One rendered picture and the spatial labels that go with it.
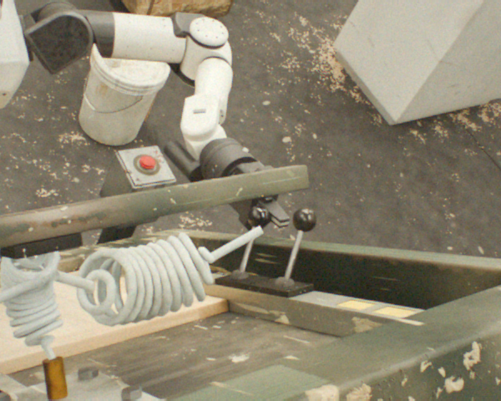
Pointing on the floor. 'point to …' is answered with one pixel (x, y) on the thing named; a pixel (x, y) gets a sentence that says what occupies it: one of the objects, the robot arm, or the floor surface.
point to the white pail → (119, 97)
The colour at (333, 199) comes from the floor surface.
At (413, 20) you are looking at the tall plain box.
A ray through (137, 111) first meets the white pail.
